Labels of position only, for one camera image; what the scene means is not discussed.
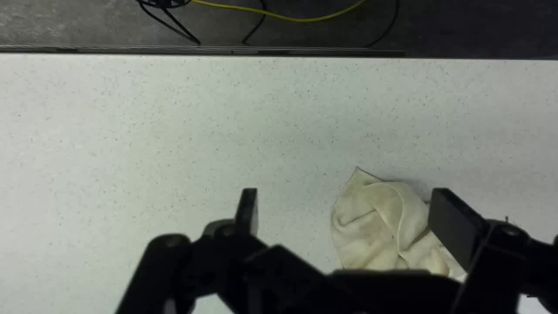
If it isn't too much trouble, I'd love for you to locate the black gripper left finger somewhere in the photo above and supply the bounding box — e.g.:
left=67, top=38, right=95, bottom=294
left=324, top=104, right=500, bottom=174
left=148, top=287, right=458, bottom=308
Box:
left=113, top=186, right=327, bottom=314

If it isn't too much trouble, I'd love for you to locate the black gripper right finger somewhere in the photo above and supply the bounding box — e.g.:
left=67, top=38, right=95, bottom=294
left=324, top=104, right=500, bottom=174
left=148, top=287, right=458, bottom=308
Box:
left=427, top=186, right=558, bottom=314

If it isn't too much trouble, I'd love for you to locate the thin black cable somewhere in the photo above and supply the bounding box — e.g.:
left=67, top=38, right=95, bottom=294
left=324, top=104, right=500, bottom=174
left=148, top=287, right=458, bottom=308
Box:
left=240, top=10, right=270, bottom=46
left=364, top=0, right=402, bottom=48

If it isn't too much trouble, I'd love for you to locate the tangled black cable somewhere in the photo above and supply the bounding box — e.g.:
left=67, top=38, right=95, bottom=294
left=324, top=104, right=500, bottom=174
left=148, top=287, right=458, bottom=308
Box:
left=137, top=0, right=202, bottom=45

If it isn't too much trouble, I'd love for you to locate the yellow cable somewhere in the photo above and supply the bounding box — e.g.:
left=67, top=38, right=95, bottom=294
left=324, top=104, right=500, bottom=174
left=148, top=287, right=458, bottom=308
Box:
left=190, top=0, right=367, bottom=25

